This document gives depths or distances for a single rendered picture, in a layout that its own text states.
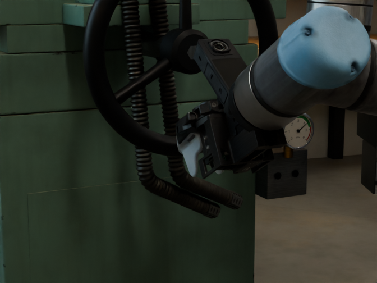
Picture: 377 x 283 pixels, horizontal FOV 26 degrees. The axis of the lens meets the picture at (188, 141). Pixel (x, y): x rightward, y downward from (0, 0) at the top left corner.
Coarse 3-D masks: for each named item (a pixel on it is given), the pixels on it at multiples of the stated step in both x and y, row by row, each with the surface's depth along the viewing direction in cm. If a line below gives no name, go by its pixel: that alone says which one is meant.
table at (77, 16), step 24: (0, 0) 116; (24, 0) 117; (48, 0) 119; (72, 0) 120; (192, 0) 129; (216, 0) 131; (240, 0) 133; (0, 24) 116; (24, 24) 118; (72, 24) 116; (120, 24) 114; (144, 24) 116; (192, 24) 119
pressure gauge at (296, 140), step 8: (296, 120) 134; (304, 120) 135; (288, 128) 134; (296, 128) 134; (304, 128) 135; (312, 128) 136; (288, 136) 134; (296, 136) 135; (304, 136) 135; (288, 144) 134; (296, 144) 135; (304, 144) 135; (288, 152) 137
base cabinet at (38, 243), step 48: (0, 144) 119; (48, 144) 123; (96, 144) 126; (0, 192) 121; (48, 192) 124; (96, 192) 127; (144, 192) 131; (240, 192) 139; (0, 240) 123; (48, 240) 125; (96, 240) 129; (144, 240) 132; (192, 240) 136; (240, 240) 141
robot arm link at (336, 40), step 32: (288, 32) 77; (320, 32) 74; (352, 32) 76; (256, 64) 83; (288, 64) 77; (320, 64) 74; (352, 64) 75; (256, 96) 83; (288, 96) 79; (320, 96) 78; (352, 96) 79
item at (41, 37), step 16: (0, 32) 120; (16, 32) 118; (32, 32) 118; (48, 32) 120; (64, 32) 121; (80, 32) 122; (112, 32) 124; (208, 32) 131; (224, 32) 132; (240, 32) 134; (0, 48) 121; (16, 48) 118; (32, 48) 119; (48, 48) 120; (64, 48) 121; (80, 48) 122; (112, 48) 124
